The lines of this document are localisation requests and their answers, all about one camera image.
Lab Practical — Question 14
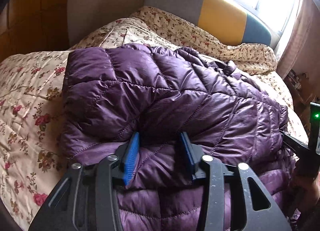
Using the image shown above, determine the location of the purple quilted down jacket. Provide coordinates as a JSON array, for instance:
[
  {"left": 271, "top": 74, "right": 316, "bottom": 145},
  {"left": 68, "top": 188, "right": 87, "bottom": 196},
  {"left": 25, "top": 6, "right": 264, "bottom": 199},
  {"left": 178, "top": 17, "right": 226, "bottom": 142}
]
[{"left": 60, "top": 44, "right": 294, "bottom": 230}]

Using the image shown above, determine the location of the cluttered bedside table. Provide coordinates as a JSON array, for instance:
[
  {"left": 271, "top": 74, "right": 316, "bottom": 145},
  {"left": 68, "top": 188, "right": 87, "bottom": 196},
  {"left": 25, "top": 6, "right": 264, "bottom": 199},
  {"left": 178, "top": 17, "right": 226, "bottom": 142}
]
[{"left": 284, "top": 70, "right": 319, "bottom": 135}]

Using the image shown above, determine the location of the floral rose quilt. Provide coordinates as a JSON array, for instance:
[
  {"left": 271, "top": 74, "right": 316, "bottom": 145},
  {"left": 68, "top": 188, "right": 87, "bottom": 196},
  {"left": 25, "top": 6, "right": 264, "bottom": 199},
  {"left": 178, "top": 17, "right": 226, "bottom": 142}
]
[{"left": 1, "top": 17, "right": 308, "bottom": 230}]

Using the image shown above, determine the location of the small-flower print pillow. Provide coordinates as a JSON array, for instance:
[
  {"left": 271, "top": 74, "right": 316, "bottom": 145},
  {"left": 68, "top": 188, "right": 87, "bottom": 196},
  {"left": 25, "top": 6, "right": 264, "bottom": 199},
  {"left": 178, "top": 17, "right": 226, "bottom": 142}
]
[{"left": 130, "top": 6, "right": 277, "bottom": 75}]

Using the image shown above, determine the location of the grey yellow blue headboard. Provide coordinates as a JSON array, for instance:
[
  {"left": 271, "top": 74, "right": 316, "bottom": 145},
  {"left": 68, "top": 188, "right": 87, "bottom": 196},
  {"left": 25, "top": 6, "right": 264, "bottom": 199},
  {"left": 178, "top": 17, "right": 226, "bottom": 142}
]
[{"left": 143, "top": 0, "right": 280, "bottom": 48}]

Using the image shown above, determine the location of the wooden wardrobe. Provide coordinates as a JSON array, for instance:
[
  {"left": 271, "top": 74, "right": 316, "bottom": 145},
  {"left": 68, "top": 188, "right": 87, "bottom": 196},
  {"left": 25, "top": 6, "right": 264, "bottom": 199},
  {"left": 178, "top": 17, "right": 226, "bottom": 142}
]
[{"left": 1, "top": 0, "right": 70, "bottom": 59}]

